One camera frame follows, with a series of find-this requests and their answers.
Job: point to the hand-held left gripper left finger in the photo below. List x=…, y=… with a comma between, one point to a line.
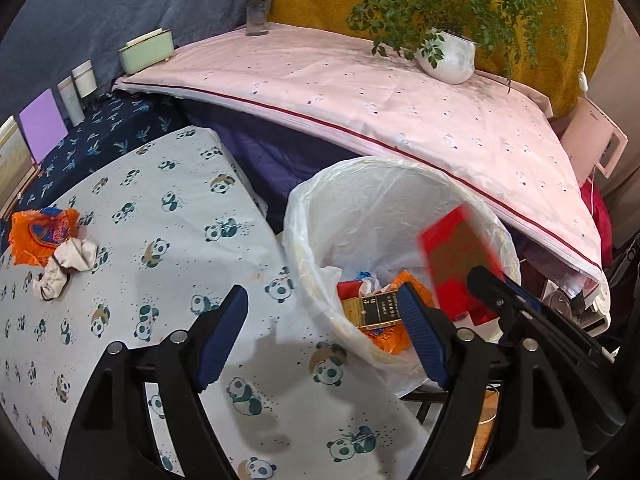
x=225, y=340

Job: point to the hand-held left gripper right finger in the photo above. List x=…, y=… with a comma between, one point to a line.
x=422, y=335

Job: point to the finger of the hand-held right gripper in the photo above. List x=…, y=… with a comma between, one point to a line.
x=492, y=292

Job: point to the plain orange plastic wrapper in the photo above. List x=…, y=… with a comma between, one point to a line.
x=395, y=341

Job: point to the red paper box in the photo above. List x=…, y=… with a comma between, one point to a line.
x=455, y=255

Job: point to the trash bin with white liner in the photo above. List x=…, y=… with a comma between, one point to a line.
x=350, y=210

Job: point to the gold and black box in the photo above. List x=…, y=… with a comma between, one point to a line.
x=372, y=310

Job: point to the dark red cloth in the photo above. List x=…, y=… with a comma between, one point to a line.
x=597, y=220

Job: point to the panda print sheet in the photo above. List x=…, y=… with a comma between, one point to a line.
x=150, y=200

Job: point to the orange wrapper with blue print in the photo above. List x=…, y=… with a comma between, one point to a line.
x=45, y=232

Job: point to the pink cloth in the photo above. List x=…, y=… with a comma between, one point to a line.
x=375, y=100

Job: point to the navy printed cloth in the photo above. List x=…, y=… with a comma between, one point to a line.
x=100, y=140

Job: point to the white plant pot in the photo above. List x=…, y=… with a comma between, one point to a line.
x=450, y=57

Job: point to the purple card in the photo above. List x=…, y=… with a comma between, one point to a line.
x=42, y=125

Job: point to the slim white tube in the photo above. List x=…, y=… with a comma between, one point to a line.
x=71, y=102

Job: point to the green tissue box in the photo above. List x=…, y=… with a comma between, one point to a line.
x=147, y=52

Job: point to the glass vase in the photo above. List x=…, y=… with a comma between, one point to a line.
x=259, y=7

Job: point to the yellow cloth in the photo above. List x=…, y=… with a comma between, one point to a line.
x=320, y=0

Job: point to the blue-grey cloth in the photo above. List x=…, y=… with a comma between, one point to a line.
x=125, y=10

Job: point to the black metal frame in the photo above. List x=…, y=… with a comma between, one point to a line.
x=425, y=402

